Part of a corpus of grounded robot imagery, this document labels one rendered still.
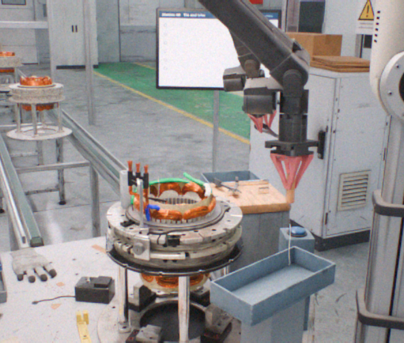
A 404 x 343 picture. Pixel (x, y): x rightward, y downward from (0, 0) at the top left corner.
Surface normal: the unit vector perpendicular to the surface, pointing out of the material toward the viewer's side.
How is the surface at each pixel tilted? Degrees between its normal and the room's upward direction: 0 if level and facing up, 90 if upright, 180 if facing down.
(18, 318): 0
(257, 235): 90
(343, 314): 0
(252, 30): 112
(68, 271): 0
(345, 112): 90
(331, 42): 90
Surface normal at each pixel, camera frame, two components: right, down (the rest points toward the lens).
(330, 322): 0.02, -0.96
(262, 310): 0.66, 0.23
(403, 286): -0.21, 0.28
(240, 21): -0.16, 0.62
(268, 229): 0.24, 0.29
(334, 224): 0.44, 0.26
